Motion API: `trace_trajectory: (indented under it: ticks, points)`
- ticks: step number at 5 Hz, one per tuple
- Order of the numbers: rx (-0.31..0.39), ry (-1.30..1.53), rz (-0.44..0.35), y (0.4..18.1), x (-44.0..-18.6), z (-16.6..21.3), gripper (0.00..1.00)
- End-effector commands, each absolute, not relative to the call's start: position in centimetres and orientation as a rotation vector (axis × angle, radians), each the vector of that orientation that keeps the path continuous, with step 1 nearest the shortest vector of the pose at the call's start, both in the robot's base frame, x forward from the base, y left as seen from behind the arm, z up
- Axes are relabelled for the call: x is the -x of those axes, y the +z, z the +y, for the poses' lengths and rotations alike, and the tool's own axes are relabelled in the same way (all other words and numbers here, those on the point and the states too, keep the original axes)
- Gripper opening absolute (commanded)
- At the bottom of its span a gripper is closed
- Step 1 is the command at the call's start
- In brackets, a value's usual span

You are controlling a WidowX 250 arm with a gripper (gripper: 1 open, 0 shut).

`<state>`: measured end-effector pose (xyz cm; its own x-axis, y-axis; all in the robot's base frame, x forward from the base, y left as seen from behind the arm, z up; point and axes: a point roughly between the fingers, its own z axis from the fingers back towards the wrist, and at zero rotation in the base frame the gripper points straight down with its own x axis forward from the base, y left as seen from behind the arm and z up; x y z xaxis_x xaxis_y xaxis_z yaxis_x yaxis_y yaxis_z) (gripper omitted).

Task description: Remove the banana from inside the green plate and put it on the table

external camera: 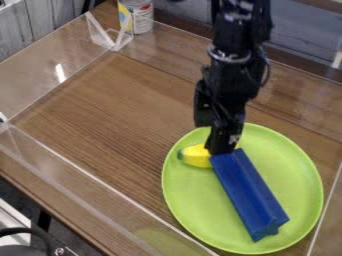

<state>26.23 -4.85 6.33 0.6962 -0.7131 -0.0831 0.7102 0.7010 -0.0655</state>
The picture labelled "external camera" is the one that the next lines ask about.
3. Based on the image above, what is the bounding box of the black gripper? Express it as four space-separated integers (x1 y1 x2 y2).
193 49 270 155

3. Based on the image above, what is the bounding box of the yellow toy banana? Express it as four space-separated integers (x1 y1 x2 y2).
177 144 211 168

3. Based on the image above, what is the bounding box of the blue plastic block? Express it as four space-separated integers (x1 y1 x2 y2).
209 149 290 242

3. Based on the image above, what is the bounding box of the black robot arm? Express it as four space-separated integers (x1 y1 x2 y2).
193 0 272 155

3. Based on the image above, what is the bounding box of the green round plate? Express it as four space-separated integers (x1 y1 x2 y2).
161 123 324 255

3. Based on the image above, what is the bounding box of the white yellow can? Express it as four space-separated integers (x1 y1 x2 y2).
117 0 153 35

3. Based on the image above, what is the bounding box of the clear acrylic enclosure wall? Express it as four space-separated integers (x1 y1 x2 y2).
0 9 342 256

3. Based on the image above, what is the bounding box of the clear acrylic corner bracket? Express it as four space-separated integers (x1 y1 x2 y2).
84 12 133 52

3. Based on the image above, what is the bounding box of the black cable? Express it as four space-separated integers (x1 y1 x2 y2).
0 225 48 256

